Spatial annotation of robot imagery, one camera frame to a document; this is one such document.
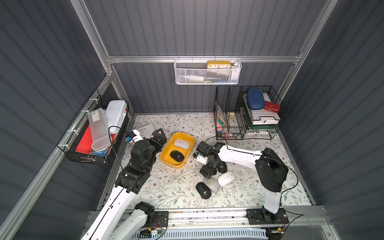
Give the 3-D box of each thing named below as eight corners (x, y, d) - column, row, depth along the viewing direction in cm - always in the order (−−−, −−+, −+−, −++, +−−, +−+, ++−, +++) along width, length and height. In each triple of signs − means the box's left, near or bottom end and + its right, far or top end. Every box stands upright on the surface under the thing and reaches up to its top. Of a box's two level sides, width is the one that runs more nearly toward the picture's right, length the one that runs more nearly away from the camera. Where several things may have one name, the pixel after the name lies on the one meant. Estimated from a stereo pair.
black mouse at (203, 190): (204, 202, 80) (204, 200, 78) (193, 187, 85) (193, 185, 83) (212, 195, 83) (213, 193, 80) (201, 181, 88) (202, 179, 85)
